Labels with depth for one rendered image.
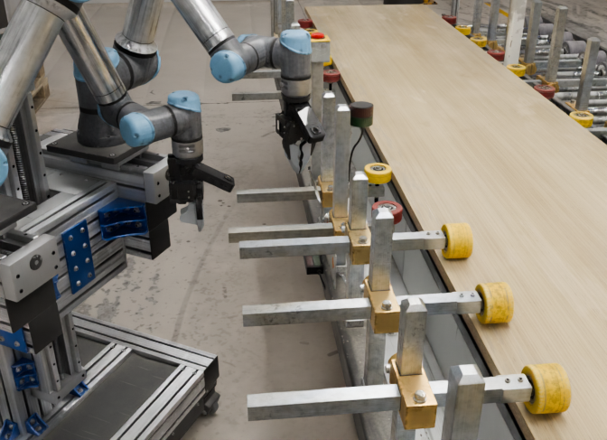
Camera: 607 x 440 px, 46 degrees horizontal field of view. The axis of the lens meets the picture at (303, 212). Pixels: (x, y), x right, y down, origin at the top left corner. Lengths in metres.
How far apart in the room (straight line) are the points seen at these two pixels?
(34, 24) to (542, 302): 1.14
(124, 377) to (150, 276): 0.97
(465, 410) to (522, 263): 0.80
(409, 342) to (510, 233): 0.71
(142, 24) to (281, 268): 1.66
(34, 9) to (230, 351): 1.71
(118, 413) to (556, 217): 1.39
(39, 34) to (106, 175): 0.61
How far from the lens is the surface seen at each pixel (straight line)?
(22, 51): 1.45
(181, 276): 3.29
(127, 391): 2.38
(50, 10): 1.46
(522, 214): 1.91
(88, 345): 2.60
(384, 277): 1.39
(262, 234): 1.83
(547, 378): 1.24
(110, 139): 1.93
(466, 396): 0.91
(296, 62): 1.73
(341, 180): 1.83
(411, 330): 1.15
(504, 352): 1.40
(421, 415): 1.17
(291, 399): 1.16
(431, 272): 1.79
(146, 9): 1.94
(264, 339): 2.87
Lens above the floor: 1.74
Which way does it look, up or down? 27 degrees down
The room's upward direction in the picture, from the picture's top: straight up
